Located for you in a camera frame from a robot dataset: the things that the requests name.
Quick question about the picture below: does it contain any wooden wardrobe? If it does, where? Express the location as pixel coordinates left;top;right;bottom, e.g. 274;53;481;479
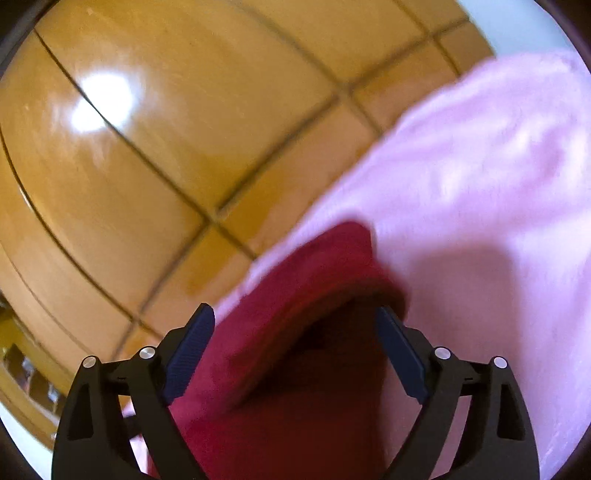
0;0;509;453

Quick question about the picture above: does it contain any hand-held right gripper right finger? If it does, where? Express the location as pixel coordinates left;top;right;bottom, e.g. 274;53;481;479
375;307;541;480

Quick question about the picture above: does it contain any wooden glass-front cabinet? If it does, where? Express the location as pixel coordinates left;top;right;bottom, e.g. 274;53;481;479
0;295;63;416

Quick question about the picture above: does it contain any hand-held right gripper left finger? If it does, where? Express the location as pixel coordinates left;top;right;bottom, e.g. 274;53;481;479
52;302;216;480

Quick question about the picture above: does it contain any pink quilted blanket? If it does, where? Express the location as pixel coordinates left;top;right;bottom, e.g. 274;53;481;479
122;51;591;480

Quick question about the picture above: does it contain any red garment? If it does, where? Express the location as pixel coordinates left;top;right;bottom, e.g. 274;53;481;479
168;222;409;480

